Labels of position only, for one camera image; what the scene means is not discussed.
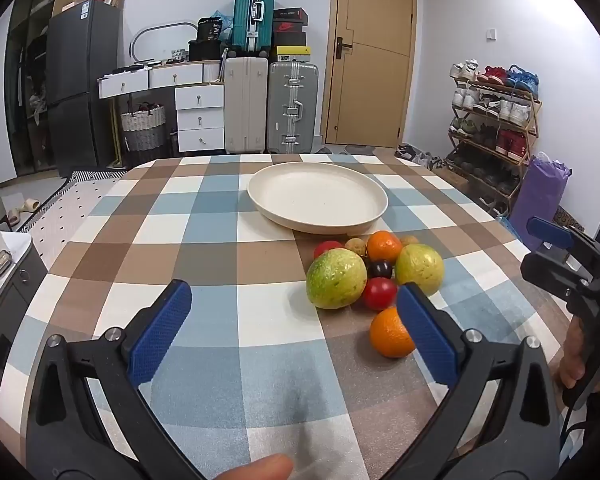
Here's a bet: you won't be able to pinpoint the green guava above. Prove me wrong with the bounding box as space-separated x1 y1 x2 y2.
306 250 368 310

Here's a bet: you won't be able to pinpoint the shoes on floor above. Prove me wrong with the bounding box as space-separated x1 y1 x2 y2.
395 143 447 172

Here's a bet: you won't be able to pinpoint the beige suitcase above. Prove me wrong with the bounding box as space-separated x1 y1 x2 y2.
223 56 269 155

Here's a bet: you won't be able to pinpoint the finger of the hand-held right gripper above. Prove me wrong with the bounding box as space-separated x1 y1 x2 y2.
526 216 600 262
520 252 600 307

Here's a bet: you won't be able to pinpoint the beige slippers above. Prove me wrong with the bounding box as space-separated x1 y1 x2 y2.
6 198 41 227

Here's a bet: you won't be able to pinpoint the yellow shoe box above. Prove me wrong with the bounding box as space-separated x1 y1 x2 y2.
276 46 312 64

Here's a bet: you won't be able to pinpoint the grey side cabinet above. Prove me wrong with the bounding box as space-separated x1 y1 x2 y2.
0 232 48 411

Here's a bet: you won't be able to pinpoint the blue plastic bag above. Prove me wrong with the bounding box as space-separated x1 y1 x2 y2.
210 9 234 42

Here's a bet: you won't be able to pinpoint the person's right hand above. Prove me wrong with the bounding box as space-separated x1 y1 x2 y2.
555 318 588 390

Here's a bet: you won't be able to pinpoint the teal suitcase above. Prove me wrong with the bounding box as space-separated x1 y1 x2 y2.
230 0 277 57

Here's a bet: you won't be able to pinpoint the black box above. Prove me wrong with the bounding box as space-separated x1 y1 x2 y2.
188 39 225 61

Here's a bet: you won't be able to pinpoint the cream round plate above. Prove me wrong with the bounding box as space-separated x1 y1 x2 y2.
247 162 389 235

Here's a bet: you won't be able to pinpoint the checked tablecloth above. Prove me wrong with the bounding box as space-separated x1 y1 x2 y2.
0 152 581 480

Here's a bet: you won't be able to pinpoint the dark glass wardrobe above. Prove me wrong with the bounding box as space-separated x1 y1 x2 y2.
2 0 56 178

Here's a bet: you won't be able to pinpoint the red tomato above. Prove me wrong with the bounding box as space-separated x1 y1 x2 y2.
362 277 399 311
313 240 344 260

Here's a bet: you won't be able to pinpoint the orange mandarin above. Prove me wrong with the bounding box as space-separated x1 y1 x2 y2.
369 307 417 359
366 230 403 264

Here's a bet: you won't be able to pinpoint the wooden door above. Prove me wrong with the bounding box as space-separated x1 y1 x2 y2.
322 0 418 148

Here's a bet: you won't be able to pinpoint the oval metal frame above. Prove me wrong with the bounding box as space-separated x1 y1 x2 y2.
130 21 197 64

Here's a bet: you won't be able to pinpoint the brown doormat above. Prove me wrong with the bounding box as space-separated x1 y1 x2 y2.
554 206 587 234

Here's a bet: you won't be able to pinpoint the dark grey refrigerator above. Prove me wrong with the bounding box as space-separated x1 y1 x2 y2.
47 0 126 173

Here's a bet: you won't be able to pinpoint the person's left hand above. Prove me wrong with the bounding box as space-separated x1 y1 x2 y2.
212 454 295 480

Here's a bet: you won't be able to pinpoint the wooden shoe rack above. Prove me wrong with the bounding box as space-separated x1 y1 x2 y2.
447 60 543 213

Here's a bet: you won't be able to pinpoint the silver suitcase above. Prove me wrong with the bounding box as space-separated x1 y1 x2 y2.
266 61 319 155

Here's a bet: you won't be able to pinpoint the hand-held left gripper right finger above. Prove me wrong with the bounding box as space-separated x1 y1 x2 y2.
380 282 563 480

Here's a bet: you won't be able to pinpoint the purple bag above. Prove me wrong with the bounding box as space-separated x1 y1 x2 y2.
509 155 572 253

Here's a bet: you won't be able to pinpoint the yellow guava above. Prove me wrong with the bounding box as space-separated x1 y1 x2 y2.
395 243 445 297

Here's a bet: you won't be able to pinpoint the stack of black shoe boxes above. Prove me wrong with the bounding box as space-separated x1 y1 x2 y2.
272 7 309 48

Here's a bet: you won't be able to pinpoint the white drawer desk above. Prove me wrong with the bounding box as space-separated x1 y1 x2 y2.
97 61 226 154

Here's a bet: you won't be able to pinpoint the woven laundry basket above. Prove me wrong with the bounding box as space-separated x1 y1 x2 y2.
120 103 167 152

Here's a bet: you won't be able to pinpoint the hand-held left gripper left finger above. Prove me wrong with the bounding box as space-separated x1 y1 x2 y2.
26 279 208 480

